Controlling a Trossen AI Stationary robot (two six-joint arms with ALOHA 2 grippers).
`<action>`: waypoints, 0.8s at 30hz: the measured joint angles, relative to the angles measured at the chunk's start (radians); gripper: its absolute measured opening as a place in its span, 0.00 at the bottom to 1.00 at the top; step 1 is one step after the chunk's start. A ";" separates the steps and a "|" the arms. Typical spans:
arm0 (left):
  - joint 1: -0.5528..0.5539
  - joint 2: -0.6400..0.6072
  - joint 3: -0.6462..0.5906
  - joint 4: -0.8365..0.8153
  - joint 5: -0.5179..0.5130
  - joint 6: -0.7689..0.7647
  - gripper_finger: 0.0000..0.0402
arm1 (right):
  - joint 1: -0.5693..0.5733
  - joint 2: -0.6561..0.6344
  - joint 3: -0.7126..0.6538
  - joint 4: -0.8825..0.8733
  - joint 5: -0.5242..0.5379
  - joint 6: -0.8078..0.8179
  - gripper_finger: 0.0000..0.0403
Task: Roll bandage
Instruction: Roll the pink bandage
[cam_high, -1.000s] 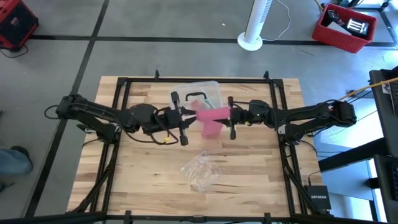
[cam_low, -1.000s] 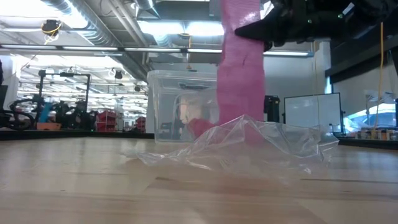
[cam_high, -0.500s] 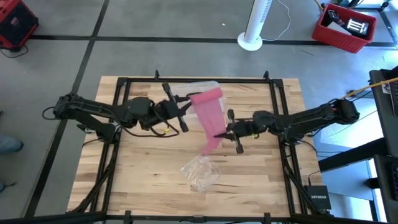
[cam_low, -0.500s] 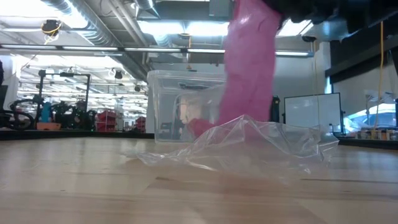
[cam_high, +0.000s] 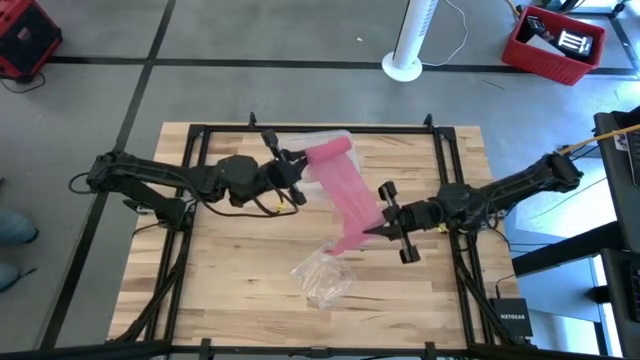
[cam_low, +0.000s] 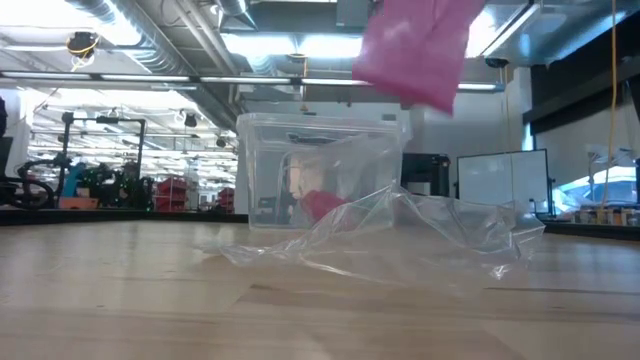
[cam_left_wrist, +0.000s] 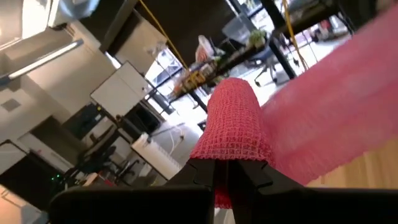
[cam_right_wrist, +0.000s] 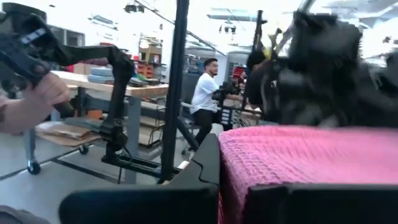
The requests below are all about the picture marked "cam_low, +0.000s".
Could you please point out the clear plastic zip bag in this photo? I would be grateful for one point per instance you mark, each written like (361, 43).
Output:
(425, 240)

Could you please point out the pink elastic bandage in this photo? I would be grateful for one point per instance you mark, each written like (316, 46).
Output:
(415, 50)

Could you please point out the black background robot arm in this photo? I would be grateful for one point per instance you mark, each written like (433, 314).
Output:
(12, 195)

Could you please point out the red item inside box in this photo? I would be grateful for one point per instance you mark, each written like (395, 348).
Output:
(322, 205)

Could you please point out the clear plastic storage box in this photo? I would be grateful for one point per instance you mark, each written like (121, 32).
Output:
(270, 165)

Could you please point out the red bin shelf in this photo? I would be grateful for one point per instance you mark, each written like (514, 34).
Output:
(172, 192)
(226, 200)

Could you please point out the black cabinet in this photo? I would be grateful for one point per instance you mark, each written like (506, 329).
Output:
(425, 172)

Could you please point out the black hanging lamp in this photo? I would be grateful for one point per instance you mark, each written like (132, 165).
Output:
(190, 120)

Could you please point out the white board on stand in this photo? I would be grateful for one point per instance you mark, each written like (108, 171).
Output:
(500, 180)

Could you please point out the long ceiling light bar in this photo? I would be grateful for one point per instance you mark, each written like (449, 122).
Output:
(150, 78)

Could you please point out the black robot with green lights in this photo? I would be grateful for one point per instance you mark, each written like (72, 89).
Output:
(120, 190)

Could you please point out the orange box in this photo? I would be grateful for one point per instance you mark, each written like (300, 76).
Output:
(77, 202)

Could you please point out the row of small boxes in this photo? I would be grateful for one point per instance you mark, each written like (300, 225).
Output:
(610, 216)

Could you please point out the black gantry frame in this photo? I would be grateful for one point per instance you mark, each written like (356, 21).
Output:
(120, 120)

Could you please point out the dark ceiling dome camera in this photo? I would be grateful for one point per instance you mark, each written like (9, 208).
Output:
(496, 62)

